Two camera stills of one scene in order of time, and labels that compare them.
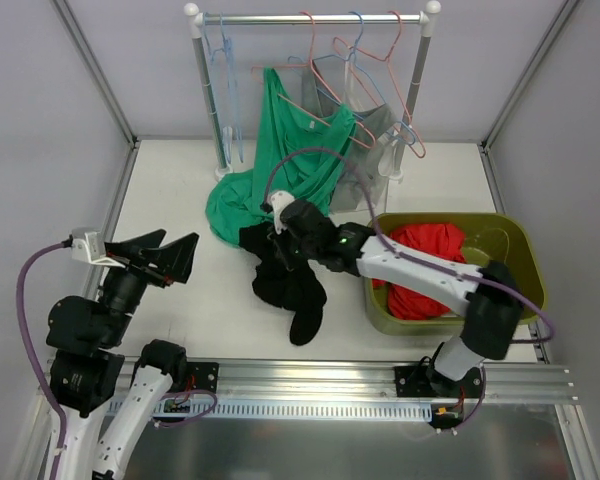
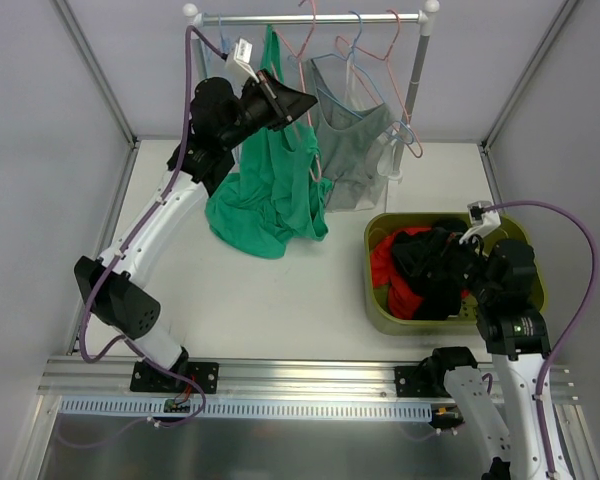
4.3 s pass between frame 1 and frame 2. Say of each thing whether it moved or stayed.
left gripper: moved
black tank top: moved
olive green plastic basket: stayed
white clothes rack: stayed
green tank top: moved
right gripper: moved
